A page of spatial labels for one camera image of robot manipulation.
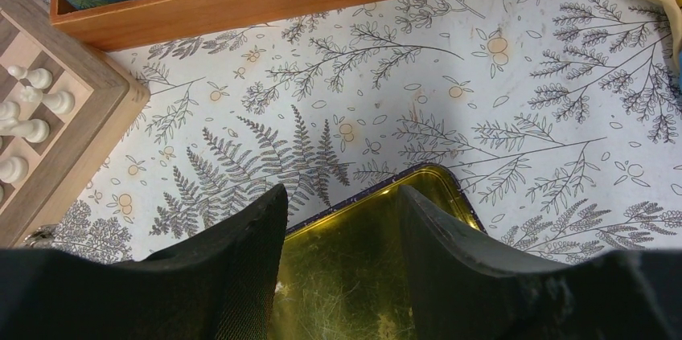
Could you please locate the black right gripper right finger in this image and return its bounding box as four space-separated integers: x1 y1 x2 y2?
397 186 681 339

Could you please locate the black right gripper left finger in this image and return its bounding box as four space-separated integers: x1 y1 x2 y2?
1 184 288 339

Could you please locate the wooden chess board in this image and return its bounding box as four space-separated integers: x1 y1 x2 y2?
1 0 150 248

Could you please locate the white chess knight piece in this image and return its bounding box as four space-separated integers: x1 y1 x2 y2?
1 117 50 143

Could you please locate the gold metal tin tray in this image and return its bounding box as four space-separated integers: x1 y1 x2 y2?
268 164 481 339

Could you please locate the white pawn cluster piece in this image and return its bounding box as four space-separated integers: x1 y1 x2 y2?
0 100 21 121
6 65 53 89

